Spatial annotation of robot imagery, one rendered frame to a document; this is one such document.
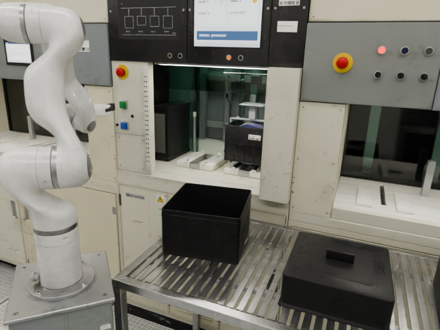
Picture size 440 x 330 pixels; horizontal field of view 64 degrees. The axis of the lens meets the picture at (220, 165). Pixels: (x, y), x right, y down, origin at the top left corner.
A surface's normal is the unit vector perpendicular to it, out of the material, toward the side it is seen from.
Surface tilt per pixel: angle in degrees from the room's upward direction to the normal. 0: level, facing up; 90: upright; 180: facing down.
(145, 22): 90
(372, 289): 0
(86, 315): 90
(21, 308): 0
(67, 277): 90
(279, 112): 90
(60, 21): 72
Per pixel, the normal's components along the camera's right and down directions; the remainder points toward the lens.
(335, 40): -0.38, 0.26
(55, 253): 0.29, 0.29
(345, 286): 0.04, -0.95
